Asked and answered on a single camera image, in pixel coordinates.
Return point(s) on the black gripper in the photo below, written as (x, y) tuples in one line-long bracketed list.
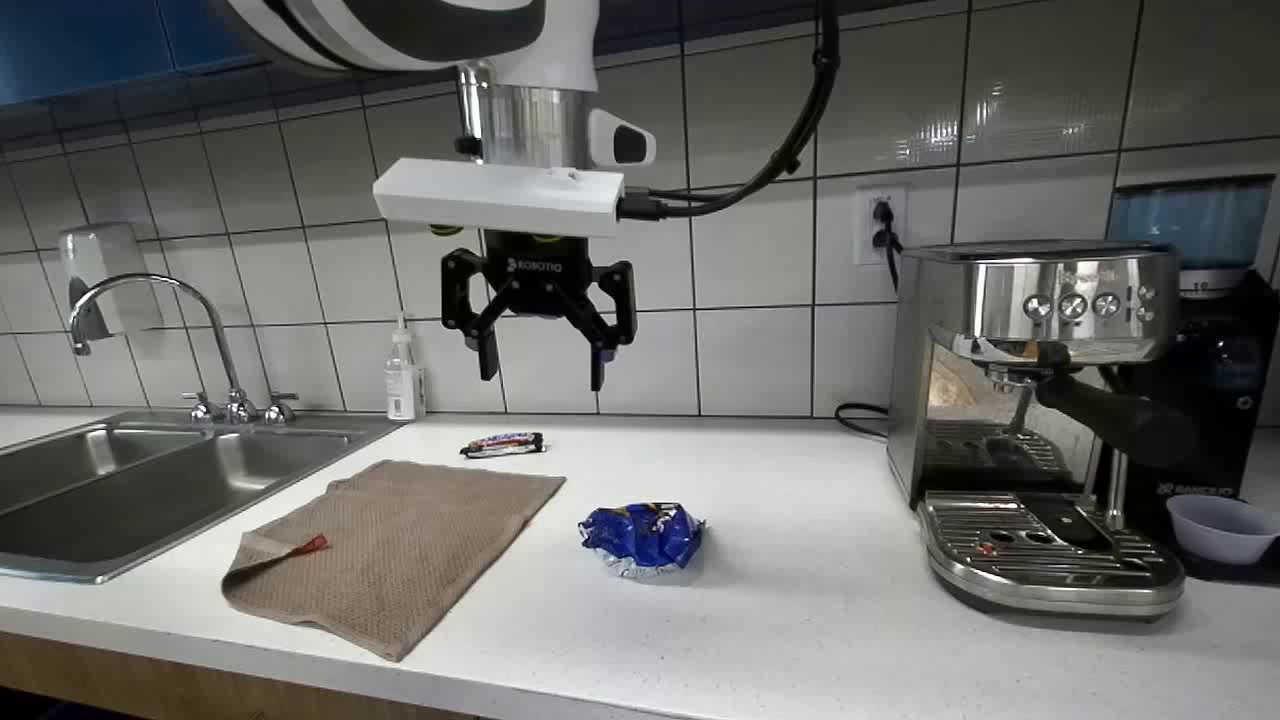
[(538, 277)]

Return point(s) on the brown towel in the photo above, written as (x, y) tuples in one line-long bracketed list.
[(380, 556)]

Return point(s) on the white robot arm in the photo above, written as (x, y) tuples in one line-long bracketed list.
[(538, 165)]

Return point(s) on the dark candy bar wrapper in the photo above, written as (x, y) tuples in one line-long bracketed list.
[(506, 445)]

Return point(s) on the white soap bottle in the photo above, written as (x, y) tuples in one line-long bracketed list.
[(401, 377)]

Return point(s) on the blue crumpled snack bag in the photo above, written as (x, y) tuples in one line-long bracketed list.
[(644, 540)]

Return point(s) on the stainless espresso machine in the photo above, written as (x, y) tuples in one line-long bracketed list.
[(1006, 437)]

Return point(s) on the stainless steel sink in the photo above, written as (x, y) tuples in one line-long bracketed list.
[(114, 495)]

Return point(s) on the black coffee grinder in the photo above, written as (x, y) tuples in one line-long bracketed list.
[(1222, 348)]

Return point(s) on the purple plastic cup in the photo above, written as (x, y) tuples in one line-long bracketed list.
[(1222, 528)]

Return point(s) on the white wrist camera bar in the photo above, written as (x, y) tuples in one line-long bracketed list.
[(497, 197)]

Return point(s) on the white wall outlet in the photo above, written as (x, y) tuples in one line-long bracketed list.
[(877, 220)]

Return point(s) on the wall paper towel holder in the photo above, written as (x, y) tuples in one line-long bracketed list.
[(108, 254)]

